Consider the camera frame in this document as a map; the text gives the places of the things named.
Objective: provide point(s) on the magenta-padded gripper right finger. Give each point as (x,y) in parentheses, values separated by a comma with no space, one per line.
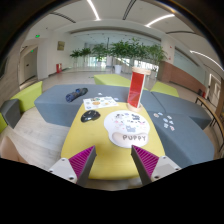
(148,160)

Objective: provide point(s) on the dark blue folded umbrella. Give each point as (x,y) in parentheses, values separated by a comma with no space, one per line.
(76,94)

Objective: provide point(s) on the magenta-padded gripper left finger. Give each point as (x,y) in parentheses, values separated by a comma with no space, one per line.
(80,161)

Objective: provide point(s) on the dark-framed chair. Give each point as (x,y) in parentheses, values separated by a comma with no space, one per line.
(204,101)

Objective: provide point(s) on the white sticker sheet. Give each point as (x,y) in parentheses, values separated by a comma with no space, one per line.
(100,103)

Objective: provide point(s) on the red fire extinguisher box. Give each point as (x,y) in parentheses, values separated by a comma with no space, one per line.
(58,68)

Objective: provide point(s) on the white printed mouse pad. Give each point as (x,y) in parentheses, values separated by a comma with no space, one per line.
(126,128)

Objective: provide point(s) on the grey upholstered bench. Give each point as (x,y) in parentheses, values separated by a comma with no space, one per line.
(181,106)
(186,143)
(53,101)

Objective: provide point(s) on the lime green bench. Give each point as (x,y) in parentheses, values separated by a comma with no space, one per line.
(110,80)
(2,124)
(28,96)
(165,89)

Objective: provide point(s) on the ceiling strip lights group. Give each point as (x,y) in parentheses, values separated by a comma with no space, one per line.
(94,10)

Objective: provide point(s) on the potted green plants group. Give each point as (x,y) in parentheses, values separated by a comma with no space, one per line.
(121,48)

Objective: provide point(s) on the brown wall plaque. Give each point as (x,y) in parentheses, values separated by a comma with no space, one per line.
(61,45)

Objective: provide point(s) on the loose small stickers group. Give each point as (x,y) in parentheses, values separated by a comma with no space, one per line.
(165,120)

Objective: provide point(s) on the black computer mouse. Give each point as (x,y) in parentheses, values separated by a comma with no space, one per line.
(90,116)

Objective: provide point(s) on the red wood-capped tower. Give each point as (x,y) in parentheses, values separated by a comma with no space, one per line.
(136,88)

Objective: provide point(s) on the dark grey ottoman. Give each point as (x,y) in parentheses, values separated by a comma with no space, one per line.
(10,112)

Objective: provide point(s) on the green exit sign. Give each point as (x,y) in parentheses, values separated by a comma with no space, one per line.
(37,35)

